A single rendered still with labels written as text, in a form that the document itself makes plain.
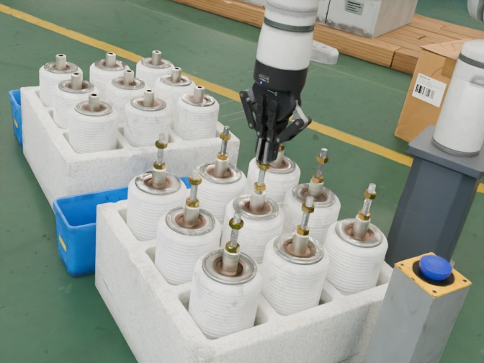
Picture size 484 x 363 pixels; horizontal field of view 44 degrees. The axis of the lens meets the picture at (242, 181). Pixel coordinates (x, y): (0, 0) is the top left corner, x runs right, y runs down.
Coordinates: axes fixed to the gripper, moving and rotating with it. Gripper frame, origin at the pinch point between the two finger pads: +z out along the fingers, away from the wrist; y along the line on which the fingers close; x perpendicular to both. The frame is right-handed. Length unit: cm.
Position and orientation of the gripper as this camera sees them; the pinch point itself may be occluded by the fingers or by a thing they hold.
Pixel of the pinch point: (266, 150)
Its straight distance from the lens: 90.8
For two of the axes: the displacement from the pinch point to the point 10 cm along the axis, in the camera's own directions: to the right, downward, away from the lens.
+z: -1.4, 8.6, 4.9
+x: 7.1, -2.6, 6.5
